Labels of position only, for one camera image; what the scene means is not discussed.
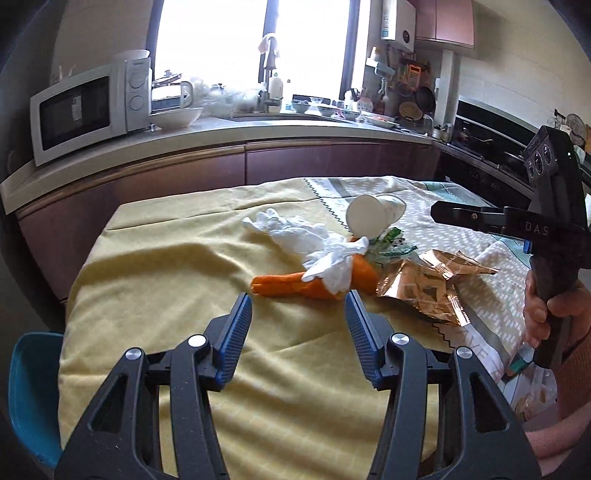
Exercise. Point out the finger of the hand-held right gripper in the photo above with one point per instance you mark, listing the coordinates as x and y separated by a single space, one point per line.
466 215

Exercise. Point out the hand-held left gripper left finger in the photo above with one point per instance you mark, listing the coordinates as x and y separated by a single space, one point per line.
233 344

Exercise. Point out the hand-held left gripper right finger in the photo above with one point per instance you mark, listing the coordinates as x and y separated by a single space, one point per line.
363 344

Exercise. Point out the orange peel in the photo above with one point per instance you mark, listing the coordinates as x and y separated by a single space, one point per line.
286 284

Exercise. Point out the white tissue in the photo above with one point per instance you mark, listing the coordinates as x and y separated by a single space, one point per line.
337 265
286 228

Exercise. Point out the person's right forearm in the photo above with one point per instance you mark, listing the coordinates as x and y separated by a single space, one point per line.
577 369

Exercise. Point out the person's right hand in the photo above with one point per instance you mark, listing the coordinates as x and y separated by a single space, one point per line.
535 311

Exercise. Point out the copper foil snack wrapper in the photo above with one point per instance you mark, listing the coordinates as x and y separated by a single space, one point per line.
415 286

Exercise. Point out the black built-in stove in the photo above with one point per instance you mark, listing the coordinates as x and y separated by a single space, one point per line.
485 138

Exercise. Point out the green snack wrapper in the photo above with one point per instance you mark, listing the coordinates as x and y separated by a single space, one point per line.
392 244

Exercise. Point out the yellow patterned tablecloth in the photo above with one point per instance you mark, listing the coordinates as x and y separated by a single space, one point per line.
184 258

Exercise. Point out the white paper cup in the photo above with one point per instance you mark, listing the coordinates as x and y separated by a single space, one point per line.
367 217

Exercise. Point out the black frying pan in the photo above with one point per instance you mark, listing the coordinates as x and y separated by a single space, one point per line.
425 99

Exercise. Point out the kitchen counter with cabinets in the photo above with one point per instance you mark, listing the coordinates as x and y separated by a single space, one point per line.
323 159

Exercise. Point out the group of small dishes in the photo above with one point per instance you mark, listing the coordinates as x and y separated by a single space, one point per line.
341 110

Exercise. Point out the clear plastic bag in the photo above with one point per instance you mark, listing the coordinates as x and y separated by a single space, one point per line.
531 392

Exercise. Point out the white water heater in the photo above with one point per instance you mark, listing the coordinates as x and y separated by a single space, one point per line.
397 23

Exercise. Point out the blue chair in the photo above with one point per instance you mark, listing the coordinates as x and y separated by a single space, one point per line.
34 397

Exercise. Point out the white soap bottle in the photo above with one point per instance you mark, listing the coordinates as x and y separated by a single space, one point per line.
276 87

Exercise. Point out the wide white bowl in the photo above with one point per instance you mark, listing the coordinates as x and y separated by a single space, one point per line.
175 117

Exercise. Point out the pile of clear plastic bags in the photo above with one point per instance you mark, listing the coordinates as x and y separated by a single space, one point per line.
226 99

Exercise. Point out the kitchen faucet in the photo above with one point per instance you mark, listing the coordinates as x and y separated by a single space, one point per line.
270 60

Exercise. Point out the glass kettle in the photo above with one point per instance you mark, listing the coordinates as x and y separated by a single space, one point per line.
173 94

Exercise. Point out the white microwave oven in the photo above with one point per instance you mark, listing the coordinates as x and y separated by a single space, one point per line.
74 110

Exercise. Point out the kitchen window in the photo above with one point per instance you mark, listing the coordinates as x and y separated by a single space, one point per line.
212 41

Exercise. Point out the white bowl on microwave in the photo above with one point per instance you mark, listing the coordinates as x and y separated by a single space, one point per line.
131 55

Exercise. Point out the wall cabinet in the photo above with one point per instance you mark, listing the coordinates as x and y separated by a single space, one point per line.
445 21

